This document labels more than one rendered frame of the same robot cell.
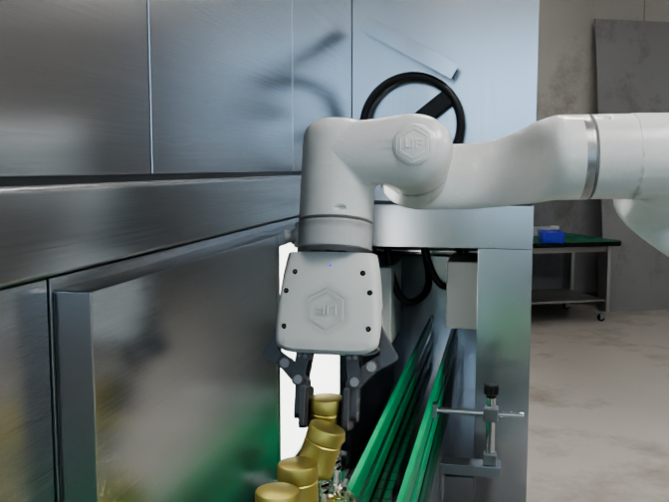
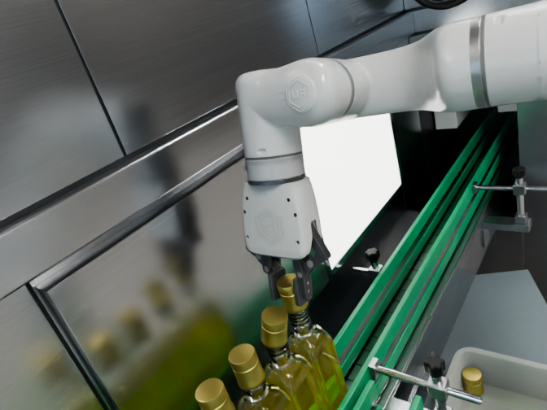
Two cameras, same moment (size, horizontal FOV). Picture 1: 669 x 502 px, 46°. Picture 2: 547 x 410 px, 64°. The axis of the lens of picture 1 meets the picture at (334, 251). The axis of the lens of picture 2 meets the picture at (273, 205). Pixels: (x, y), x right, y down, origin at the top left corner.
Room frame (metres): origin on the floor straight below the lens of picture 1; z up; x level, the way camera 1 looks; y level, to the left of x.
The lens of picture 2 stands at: (0.33, -0.26, 1.52)
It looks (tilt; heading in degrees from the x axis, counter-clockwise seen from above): 24 degrees down; 31
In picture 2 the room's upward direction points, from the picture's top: 17 degrees counter-clockwise
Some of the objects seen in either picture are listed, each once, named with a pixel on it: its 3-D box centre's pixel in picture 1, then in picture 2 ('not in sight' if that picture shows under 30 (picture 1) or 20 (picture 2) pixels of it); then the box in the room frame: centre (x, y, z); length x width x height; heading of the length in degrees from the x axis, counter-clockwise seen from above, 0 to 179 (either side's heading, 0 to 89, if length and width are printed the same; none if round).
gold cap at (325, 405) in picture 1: (327, 418); (291, 293); (0.75, 0.01, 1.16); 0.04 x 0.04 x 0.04
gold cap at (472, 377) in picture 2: not in sight; (472, 381); (0.96, -0.19, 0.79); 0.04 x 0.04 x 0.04
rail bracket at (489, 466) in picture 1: (477, 442); (509, 207); (1.43, -0.27, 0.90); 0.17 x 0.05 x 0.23; 78
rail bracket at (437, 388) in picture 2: not in sight; (422, 386); (0.81, -0.13, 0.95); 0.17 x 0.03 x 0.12; 78
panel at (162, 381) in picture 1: (261, 369); (299, 215); (1.00, 0.09, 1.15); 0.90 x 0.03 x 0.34; 168
